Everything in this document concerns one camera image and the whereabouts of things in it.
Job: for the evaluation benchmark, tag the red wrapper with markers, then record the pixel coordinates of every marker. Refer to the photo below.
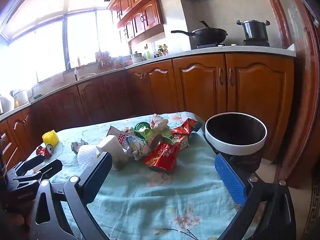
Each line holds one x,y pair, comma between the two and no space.
186,127

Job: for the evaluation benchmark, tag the wooden cabinets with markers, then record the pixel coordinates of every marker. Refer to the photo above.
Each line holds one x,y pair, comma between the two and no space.
145,17
200,87

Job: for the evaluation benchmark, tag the chrome faucet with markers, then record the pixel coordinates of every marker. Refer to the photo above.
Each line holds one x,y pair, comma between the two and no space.
75,75

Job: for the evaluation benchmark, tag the crumpled silver white paper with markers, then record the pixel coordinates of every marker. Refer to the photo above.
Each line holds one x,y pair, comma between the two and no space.
136,147

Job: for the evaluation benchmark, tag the red snack packet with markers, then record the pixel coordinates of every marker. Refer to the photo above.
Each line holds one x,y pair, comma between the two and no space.
162,156

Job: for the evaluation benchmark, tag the row of condiment bottles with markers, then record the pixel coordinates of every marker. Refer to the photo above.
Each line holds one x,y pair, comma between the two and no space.
162,51

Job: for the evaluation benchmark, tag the dish rack with cups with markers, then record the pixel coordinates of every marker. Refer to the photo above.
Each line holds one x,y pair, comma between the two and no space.
103,60

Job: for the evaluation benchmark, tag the black cooking pot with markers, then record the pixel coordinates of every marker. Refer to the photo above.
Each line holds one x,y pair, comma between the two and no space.
255,31

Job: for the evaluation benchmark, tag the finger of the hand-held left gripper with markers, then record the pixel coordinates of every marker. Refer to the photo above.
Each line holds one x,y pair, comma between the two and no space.
53,166
32,163

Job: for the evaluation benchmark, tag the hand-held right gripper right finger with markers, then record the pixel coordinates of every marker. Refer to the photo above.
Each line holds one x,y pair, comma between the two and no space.
230,180

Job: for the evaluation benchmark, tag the white foam block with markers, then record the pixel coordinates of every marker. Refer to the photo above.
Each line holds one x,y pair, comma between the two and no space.
112,145

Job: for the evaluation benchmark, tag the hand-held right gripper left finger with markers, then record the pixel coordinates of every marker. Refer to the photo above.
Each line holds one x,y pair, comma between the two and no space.
97,177

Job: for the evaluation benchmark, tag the black wok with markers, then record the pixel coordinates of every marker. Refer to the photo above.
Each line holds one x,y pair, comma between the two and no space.
207,36

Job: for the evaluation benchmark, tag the white crumpled tissue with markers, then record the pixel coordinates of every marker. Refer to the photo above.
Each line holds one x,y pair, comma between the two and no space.
160,123

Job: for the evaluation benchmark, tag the yellow foam fruit net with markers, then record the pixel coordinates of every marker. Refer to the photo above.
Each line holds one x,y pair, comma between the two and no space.
50,137

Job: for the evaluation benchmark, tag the wooden upper cabinets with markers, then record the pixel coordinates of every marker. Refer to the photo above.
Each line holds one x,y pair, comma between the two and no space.
145,17

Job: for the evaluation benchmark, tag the wooden lower cabinets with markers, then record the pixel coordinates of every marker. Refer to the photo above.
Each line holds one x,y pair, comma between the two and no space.
200,87

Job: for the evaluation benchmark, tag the glass door with red frame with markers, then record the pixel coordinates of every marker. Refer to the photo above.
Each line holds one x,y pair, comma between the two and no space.
300,80

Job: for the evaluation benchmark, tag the red crushed can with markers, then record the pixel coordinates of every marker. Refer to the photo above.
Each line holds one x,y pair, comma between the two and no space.
43,151

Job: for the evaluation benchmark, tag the white bin with black bag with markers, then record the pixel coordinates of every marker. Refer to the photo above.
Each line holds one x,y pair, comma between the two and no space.
235,150

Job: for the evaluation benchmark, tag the floral teal tablecloth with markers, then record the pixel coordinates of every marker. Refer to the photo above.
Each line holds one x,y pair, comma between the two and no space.
150,205

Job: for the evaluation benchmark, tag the patterned floor rug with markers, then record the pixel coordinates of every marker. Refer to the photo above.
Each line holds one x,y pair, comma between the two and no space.
312,205

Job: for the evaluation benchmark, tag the white foam fruit net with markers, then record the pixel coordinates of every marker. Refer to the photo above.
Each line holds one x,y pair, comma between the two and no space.
86,157

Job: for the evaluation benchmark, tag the small silver wrapper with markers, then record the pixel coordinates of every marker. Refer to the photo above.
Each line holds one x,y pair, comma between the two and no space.
76,146

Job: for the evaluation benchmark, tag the black gas stove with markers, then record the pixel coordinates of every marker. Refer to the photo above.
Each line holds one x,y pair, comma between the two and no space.
255,43

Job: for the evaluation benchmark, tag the green foil wrapper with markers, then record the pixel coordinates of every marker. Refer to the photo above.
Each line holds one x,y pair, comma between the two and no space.
142,127

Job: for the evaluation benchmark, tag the white stone countertop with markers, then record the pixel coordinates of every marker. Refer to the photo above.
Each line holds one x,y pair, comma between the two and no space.
205,51

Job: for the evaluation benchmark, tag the kitchen window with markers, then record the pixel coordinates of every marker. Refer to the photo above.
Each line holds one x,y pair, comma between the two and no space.
50,50

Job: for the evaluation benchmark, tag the green white snack packet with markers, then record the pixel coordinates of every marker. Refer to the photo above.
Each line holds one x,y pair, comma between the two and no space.
181,142

